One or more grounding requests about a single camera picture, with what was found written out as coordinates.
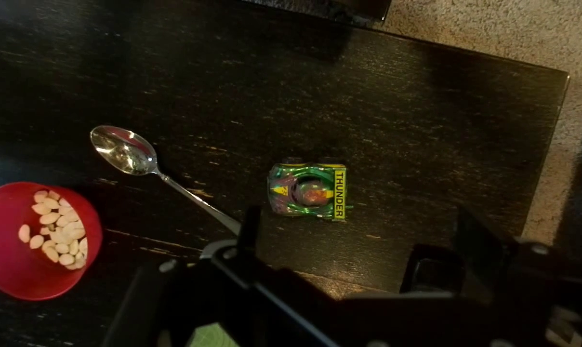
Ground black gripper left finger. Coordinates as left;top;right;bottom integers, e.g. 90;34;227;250
100;205;345;347

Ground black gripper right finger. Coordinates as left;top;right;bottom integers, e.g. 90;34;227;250
399;209;582;347

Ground clear green toy car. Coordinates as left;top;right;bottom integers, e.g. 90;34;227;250
266;161;349;225

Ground green bowl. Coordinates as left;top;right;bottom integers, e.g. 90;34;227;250
187;323;241;347

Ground white beans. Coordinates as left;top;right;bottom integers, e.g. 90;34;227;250
15;190;88;273

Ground silver metal spoon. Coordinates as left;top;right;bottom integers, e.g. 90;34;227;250
87;124;243;240

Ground red round bowl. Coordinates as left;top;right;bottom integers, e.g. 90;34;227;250
0;180;104;304

